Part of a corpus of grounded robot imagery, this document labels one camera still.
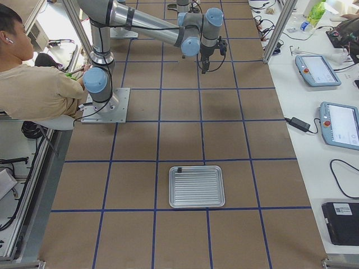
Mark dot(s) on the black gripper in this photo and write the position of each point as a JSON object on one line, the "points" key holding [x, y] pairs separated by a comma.
{"points": [[205, 54]]}

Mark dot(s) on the black power adapter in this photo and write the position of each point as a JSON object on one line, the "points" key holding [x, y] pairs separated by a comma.
{"points": [[297, 123]]}

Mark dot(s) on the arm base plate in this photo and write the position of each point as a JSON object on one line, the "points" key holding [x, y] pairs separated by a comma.
{"points": [[121, 33], [114, 112]]}

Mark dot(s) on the olive green brake shoe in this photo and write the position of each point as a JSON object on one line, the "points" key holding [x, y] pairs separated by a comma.
{"points": [[172, 7]]}

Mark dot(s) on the green plastic bottle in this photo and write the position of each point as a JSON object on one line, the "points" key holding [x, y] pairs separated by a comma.
{"points": [[313, 13]]}

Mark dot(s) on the black laptop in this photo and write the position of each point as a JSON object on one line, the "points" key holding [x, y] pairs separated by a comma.
{"points": [[341, 220]]}

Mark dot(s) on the teach pendant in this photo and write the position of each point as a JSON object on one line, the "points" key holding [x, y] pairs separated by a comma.
{"points": [[339, 125], [316, 71]]}

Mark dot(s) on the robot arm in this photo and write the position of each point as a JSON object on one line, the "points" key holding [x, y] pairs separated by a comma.
{"points": [[191, 6], [197, 34]]}

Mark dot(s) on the person in beige shirt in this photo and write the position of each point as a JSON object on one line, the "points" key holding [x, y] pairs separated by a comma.
{"points": [[32, 93]]}

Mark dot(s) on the aluminium frame post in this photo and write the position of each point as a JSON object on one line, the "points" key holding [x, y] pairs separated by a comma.
{"points": [[278, 30]]}

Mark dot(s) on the upper teach pendant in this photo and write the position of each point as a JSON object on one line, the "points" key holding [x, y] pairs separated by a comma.
{"points": [[316, 71]]}

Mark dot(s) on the lower teach pendant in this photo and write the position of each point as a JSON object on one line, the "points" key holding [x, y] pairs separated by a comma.
{"points": [[339, 125]]}

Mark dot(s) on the silver metal tray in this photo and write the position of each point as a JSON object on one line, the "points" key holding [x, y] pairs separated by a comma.
{"points": [[196, 187]]}

